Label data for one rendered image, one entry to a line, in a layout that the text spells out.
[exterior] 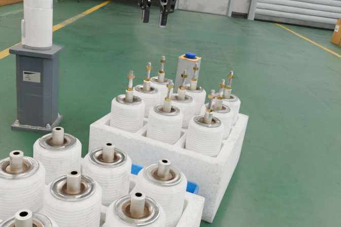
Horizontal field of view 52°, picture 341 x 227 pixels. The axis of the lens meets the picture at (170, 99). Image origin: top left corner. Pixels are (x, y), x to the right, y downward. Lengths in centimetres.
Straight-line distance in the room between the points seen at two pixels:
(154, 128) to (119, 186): 29
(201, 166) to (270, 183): 38
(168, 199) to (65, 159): 23
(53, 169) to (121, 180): 14
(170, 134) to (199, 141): 9
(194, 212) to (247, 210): 38
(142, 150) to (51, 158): 30
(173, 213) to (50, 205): 22
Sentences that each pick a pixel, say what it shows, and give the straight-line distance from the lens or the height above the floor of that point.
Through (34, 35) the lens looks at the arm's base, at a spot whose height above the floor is 35.
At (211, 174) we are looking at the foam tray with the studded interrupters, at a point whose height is 15.
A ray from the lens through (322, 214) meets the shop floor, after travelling 119.
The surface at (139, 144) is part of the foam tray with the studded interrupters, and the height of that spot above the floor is 17.
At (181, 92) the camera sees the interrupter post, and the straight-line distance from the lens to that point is 106.
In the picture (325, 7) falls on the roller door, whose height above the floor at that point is 36.
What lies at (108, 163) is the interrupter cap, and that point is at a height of 25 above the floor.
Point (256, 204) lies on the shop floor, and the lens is 111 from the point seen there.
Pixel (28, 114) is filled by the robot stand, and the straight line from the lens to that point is 136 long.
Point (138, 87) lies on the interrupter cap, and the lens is 112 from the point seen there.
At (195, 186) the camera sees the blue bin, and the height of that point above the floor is 12.
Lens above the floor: 62
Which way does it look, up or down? 20 degrees down
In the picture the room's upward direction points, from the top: 8 degrees clockwise
